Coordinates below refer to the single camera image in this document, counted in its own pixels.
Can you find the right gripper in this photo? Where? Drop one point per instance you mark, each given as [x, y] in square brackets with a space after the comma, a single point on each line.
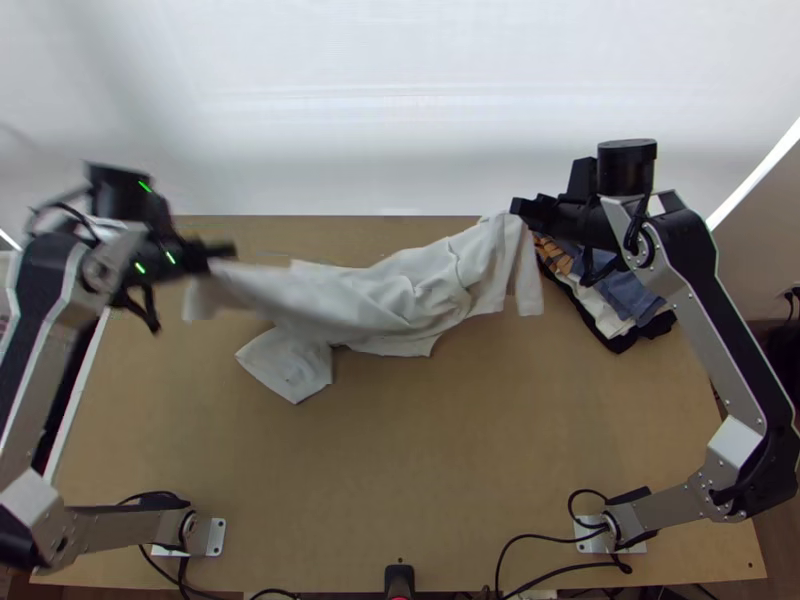
[562, 215]

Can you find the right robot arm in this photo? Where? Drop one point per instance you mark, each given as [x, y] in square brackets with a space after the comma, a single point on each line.
[700, 306]

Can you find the white t-shirt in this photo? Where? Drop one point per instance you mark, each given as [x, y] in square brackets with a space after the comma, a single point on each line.
[387, 294]

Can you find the pile of folded clothes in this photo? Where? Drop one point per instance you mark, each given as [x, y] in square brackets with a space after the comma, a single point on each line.
[625, 325]

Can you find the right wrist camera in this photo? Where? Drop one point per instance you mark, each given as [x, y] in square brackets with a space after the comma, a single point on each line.
[581, 178]

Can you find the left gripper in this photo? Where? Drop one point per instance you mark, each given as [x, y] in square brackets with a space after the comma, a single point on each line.
[197, 253]

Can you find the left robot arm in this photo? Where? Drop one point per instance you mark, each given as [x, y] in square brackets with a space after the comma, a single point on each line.
[44, 300]

